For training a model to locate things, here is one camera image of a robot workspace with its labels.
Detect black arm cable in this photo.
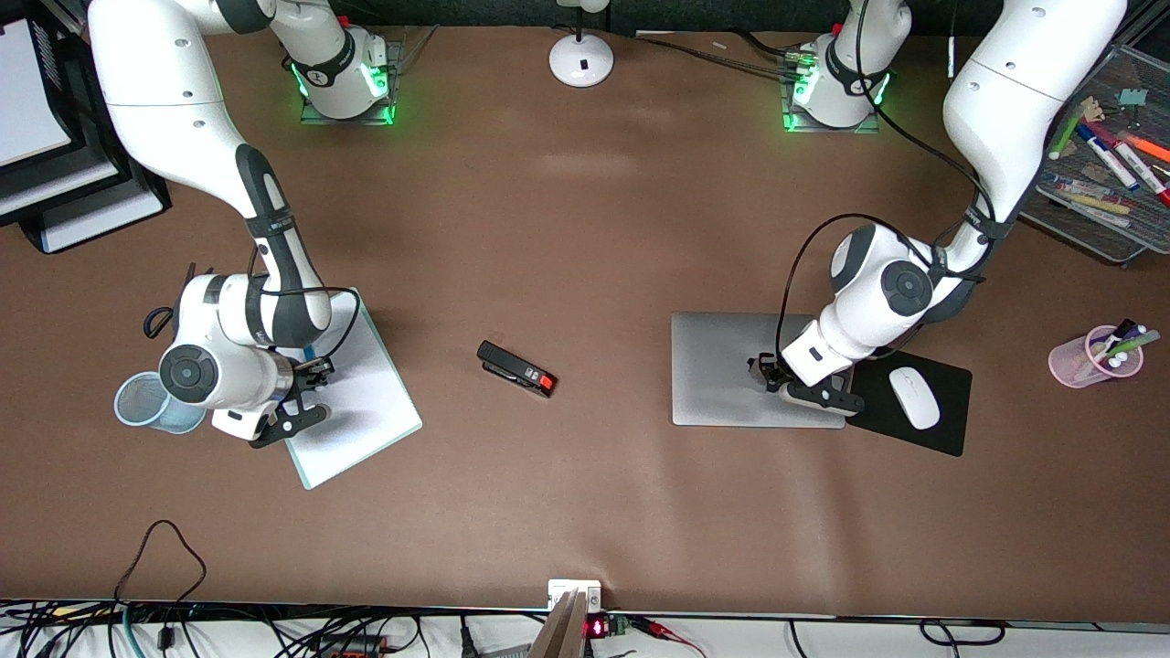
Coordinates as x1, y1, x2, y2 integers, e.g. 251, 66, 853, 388
775, 0, 993, 366
247, 247, 363, 366

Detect blue and white marker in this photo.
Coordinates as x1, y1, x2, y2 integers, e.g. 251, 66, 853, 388
1076, 123, 1140, 192

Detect black mouse pad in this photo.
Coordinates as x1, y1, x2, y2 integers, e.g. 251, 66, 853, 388
846, 341, 973, 458

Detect light green marker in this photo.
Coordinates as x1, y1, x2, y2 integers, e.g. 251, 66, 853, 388
1108, 330, 1162, 360

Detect grey mesh wire tray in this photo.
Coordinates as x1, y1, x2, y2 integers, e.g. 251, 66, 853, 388
1019, 44, 1170, 268

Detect black stapler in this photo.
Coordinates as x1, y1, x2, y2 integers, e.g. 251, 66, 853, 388
476, 340, 558, 399

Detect silver laptop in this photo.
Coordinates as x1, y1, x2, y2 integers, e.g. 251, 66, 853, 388
671, 312, 846, 429

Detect blue mesh pen cup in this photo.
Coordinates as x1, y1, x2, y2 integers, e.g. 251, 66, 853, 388
114, 370, 207, 435

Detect orange marker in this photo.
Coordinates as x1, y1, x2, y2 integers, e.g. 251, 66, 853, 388
1119, 133, 1170, 165

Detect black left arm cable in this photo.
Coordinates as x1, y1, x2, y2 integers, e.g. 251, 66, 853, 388
775, 0, 993, 366

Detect black document tray stack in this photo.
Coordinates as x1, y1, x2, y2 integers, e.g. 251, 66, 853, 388
0, 0, 173, 255

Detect black orange power strip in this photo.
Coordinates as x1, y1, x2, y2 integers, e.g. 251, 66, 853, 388
315, 635, 387, 658

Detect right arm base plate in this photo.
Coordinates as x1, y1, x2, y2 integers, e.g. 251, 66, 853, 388
300, 37, 398, 127

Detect teal clipboard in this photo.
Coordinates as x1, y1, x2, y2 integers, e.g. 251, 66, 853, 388
274, 287, 423, 491

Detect black looping cable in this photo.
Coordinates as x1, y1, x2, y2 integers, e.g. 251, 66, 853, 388
113, 520, 207, 641

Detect black cable bundle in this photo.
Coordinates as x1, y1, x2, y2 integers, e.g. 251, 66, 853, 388
635, 30, 807, 76

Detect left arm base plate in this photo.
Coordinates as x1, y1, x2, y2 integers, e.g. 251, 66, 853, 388
782, 46, 884, 135

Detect red and white marker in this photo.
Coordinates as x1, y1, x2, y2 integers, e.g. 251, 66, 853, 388
1113, 142, 1170, 207

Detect black scissors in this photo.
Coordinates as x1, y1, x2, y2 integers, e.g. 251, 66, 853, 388
144, 263, 198, 342

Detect aluminium profile post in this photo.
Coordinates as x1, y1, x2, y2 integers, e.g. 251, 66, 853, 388
528, 578, 602, 658

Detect pink mesh pen cup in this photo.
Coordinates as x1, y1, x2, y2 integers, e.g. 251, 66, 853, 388
1048, 318, 1145, 389

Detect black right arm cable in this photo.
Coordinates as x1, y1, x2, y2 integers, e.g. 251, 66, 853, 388
247, 247, 363, 366

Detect white paper sheet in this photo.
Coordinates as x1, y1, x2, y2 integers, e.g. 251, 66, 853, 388
279, 294, 414, 485

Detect white computer mouse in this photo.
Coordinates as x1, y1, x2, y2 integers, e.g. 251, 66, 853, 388
888, 366, 941, 430

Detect white round lamp base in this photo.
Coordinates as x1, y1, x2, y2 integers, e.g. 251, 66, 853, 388
548, 0, 615, 90

